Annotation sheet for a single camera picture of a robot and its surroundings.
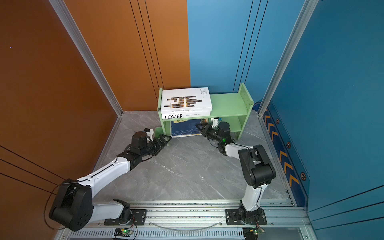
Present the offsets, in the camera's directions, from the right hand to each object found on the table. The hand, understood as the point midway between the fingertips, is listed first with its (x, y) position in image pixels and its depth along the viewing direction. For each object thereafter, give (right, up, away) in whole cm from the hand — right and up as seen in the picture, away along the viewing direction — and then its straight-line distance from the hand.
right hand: (196, 126), depth 87 cm
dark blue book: (-7, -1, +2) cm, 7 cm away
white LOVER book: (-13, +6, -10) cm, 17 cm away
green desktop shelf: (+19, +11, -3) cm, 22 cm away
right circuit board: (+27, -51, -17) cm, 60 cm away
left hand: (-15, -8, -3) cm, 17 cm away
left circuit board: (-35, -51, -16) cm, 64 cm away
